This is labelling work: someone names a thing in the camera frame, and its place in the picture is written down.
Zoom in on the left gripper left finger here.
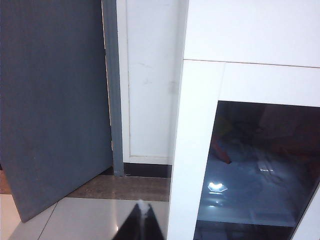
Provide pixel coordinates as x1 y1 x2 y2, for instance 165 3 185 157
115 203 146 240

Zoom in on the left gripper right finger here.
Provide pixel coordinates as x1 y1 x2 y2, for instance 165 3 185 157
145 204 167 240

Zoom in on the white glass-panel cabinet door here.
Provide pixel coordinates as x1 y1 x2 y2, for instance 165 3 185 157
172 59 320 240

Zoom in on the grey door frame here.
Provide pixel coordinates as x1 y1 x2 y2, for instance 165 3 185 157
101 0 125 177

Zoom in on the black baseboard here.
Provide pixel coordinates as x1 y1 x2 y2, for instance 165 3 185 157
122 162 173 179

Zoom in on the white cabinet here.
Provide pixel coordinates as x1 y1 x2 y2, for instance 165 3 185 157
166 0 320 240

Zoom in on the grey door panel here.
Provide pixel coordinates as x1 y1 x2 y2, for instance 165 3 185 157
0 0 114 224

